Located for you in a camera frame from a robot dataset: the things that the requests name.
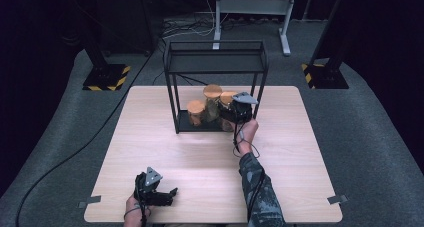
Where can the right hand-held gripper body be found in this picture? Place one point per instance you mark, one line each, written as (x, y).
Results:
(242, 112)

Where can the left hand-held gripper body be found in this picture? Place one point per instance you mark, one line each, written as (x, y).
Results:
(148, 187)

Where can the tall glass jar wooden lid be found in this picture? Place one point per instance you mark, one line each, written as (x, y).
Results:
(212, 91)
(227, 97)

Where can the short glass jar wooden lid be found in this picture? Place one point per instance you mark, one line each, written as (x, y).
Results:
(196, 107)

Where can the black metal shelf rack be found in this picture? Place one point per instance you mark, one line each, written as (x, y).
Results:
(213, 63)

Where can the person's right hand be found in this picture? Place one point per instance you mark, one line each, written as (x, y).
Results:
(248, 133)

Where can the person's left hand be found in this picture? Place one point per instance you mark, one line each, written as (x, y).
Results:
(133, 210)

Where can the grey tape piece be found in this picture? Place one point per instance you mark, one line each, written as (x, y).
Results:
(89, 201)
(337, 199)

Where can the black stand with striped base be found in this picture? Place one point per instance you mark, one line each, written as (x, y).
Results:
(328, 76)
(105, 77)

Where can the grey metal stand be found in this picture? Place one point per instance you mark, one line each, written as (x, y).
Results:
(253, 6)

